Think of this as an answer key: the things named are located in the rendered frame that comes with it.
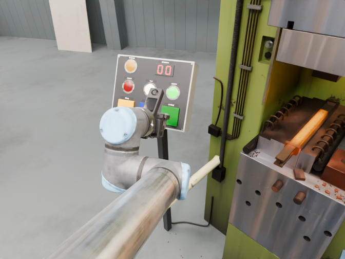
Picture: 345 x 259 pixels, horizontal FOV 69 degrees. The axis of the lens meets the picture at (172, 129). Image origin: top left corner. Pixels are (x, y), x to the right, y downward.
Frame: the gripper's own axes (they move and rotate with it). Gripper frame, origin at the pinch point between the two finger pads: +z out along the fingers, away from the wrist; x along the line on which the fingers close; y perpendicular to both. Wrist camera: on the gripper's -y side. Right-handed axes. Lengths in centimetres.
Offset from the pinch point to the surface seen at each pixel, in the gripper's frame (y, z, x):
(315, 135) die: 0, 12, 55
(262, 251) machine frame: 56, 26, 47
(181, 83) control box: -12.8, 6.6, 3.2
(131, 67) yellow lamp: -16.7, 6.2, -19.3
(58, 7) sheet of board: -142, 302, -333
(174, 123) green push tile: 3.2, 5.8, 2.6
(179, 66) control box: -19.4, 6.5, 1.4
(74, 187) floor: 76, 78, -95
